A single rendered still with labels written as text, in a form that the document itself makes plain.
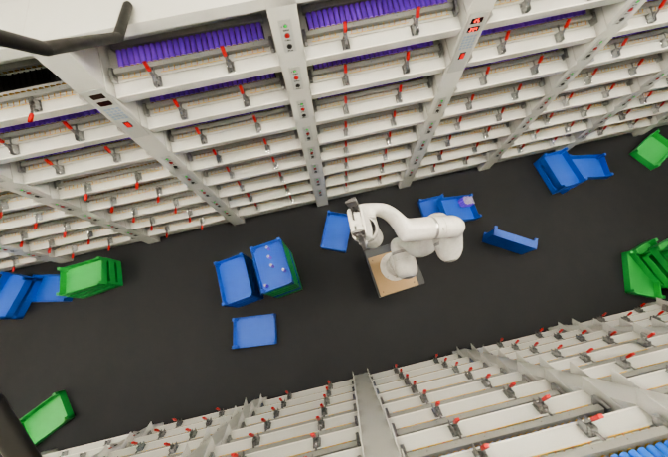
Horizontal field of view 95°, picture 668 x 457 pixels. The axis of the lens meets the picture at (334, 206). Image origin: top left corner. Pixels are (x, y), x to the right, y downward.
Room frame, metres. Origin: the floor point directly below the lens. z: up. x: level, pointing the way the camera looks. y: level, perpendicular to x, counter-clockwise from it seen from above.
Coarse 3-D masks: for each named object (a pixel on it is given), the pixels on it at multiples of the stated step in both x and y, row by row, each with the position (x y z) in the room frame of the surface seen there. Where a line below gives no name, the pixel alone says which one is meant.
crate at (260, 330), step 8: (232, 320) 0.09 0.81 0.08; (240, 320) 0.09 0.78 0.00; (248, 320) 0.08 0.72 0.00; (256, 320) 0.07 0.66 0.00; (264, 320) 0.07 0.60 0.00; (272, 320) 0.06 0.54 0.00; (240, 328) 0.03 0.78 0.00; (248, 328) 0.03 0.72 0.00; (256, 328) 0.02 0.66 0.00; (264, 328) 0.01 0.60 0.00; (272, 328) 0.01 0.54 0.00; (240, 336) -0.02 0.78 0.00; (248, 336) -0.03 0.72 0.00; (256, 336) -0.04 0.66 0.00; (264, 336) -0.04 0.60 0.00; (272, 336) -0.05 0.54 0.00; (240, 344) -0.07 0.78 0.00; (248, 344) -0.08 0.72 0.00; (256, 344) -0.09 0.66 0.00; (264, 344) -0.09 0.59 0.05
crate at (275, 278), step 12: (276, 240) 0.54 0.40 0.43; (252, 252) 0.47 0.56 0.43; (264, 252) 0.47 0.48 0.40; (276, 252) 0.46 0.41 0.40; (264, 264) 0.39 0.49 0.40; (276, 264) 0.39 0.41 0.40; (288, 264) 0.38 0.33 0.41; (264, 276) 0.32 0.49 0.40; (276, 276) 0.31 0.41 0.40; (288, 276) 0.30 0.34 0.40; (264, 288) 0.24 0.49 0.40; (276, 288) 0.23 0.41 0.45
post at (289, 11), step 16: (272, 0) 0.91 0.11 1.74; (272, 16) 0.91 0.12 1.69; (288, 16) 0.91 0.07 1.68; (272, 32) 0.91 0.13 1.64; (288, 64) 0.91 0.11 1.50; (304, 64) 0.92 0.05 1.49; (288, 80) 0.91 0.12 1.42; (304, 80) 0.91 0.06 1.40; (304, 96) 0.91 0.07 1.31; (304, 144) 0.91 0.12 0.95; (320, 160) 0.92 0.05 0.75; (320, 176) 0.91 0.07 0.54
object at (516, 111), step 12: (492, 108) 1.11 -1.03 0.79; (504, 108) 1.08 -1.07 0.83; (516, 108) 1.11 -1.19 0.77; (528, 108) 1.09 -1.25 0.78; (444, 120) 1.07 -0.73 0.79; (456, 120) 1.06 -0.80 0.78; (468, 120) 1.07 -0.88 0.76; (480, 120) 1.06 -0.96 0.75; (492, 120) 1.06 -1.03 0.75; (504, 120) 1.05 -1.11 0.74; (444, 132) 1.01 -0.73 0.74; (456, 132) 1.02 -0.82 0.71
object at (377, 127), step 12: (420, 108) 1.03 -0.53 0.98; (372, 120) 1.01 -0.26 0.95; (384, 120) 1.01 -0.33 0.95; (396, 120) 1.00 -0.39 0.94; (408, 120) 0.99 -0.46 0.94; (420, 120) 0.99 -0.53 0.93; (336, 132) 0.97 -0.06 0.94; (360, 132) 0.95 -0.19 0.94; (372, 132) 0.95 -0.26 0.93; (324, 144) 0.93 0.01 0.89
